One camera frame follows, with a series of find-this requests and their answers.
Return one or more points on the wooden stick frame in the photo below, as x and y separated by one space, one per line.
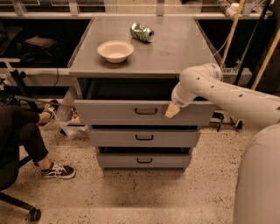
234 12

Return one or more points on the black white sneaker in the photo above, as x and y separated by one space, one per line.
59 171

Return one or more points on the grey drawer cabinet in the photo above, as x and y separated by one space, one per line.
149 74

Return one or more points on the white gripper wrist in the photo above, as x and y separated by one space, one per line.
178 99

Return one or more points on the crushed green soda can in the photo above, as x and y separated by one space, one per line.
141 32

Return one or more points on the seated person black trousers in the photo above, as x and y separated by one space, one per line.
21 127

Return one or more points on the grey top drawer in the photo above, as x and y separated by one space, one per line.
111 112

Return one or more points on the grey drawer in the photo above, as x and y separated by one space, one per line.
111 112
144 137
142 161

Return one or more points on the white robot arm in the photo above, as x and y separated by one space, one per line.
257 192

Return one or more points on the grey bottom drawer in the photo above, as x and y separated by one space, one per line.
142 161

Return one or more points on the grey middle drawer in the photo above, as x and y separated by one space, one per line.
144 137

